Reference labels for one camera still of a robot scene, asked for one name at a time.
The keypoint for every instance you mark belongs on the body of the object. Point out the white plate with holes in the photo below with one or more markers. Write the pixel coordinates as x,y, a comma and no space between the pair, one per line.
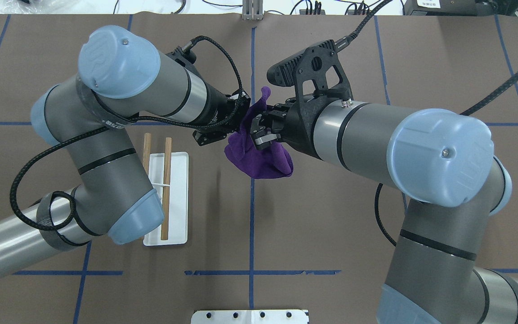
264,316

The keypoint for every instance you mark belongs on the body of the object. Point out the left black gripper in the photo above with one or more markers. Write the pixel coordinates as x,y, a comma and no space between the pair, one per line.
216,106

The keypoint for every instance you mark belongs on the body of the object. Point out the purple towel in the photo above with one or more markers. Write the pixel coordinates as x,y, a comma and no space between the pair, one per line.
270,163

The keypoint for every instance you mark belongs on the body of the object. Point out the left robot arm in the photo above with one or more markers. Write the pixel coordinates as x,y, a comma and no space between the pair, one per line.
122,78

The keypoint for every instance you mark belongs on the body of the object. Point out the long wooden rack bar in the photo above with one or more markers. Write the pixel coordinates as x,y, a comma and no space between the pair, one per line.
166,188

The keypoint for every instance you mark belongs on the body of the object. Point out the white towel rack base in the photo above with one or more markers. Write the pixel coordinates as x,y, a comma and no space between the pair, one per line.
178,206

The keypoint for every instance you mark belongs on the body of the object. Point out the short wooden rack bar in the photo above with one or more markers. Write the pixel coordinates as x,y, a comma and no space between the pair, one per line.
147,148

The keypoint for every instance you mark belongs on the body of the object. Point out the brown table mat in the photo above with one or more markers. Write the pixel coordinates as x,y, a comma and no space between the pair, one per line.
309,241

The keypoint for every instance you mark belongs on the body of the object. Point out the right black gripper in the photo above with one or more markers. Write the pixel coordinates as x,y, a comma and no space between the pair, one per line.
298,129

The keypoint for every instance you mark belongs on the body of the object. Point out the aluminium profile post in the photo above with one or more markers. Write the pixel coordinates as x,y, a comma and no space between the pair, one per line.
252,10

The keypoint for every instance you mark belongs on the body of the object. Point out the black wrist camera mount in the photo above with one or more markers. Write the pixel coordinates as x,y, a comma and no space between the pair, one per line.
318,64

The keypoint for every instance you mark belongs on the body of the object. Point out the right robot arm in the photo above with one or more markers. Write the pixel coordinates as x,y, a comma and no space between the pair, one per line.
446,164

